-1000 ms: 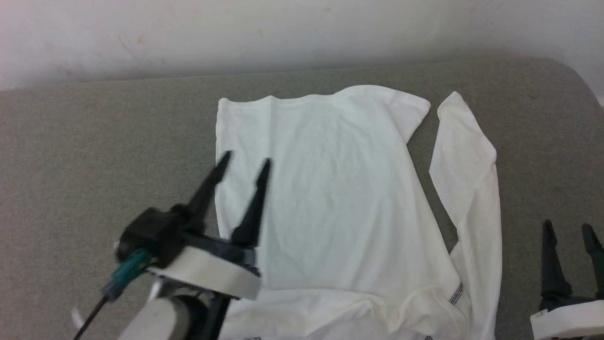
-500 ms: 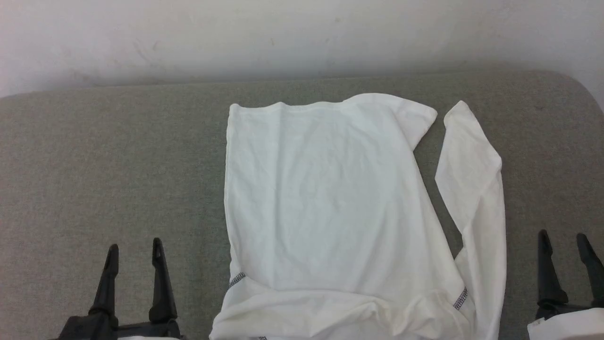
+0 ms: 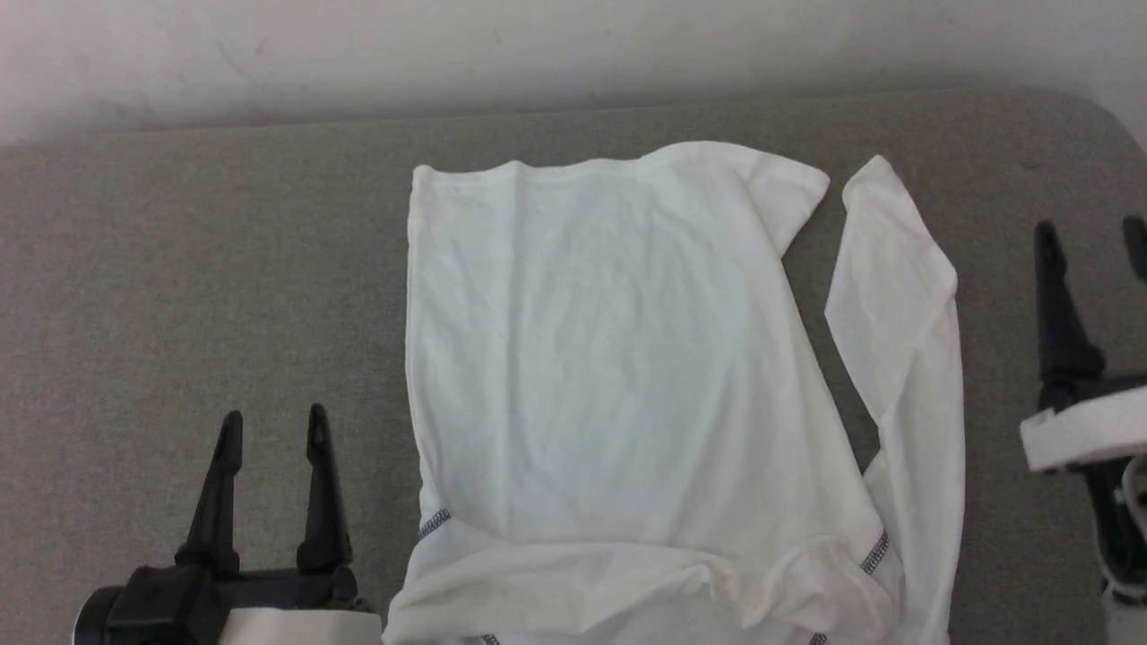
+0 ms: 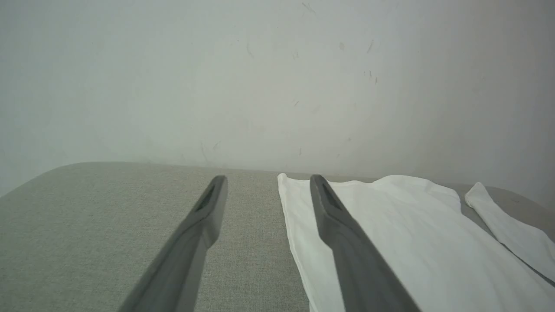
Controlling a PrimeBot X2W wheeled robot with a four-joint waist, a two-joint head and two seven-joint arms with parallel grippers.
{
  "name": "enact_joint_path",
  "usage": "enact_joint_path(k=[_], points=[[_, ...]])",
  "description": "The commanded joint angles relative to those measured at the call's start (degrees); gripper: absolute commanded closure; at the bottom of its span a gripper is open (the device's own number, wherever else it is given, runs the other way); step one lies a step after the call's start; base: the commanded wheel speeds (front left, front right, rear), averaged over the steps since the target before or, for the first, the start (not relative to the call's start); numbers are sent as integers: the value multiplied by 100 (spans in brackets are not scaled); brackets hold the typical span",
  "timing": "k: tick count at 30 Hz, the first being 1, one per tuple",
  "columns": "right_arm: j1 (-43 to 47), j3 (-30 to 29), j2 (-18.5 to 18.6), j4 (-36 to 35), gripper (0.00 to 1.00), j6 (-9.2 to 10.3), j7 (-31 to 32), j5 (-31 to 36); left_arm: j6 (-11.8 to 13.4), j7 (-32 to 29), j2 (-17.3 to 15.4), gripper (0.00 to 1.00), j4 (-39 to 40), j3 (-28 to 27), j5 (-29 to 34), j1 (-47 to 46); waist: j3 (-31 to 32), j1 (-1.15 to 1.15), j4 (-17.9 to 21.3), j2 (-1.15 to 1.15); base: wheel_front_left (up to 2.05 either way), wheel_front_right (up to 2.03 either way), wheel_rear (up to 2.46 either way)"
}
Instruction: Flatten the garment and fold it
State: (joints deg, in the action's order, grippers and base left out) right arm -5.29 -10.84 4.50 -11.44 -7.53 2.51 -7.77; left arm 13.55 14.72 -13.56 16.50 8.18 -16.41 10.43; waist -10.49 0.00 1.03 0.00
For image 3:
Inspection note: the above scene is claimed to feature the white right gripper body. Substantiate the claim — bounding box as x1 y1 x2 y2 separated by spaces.
1020 376 1147 474

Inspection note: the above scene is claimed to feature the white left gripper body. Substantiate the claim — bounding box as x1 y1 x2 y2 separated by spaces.
215 569 386 645

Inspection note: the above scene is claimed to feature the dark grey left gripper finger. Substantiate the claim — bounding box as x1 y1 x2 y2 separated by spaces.
296 403 353 574
175 410 245 574

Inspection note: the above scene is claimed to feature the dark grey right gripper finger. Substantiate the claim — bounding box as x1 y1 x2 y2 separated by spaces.
1123 215 1147 283
1033 220 1108 413

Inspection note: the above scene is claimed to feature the white long-sleeve shirt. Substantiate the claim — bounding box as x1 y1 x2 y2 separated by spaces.
381 141 967 645

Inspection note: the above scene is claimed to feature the grey fabric sofa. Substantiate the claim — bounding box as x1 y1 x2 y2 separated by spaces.
0 87 1147 645

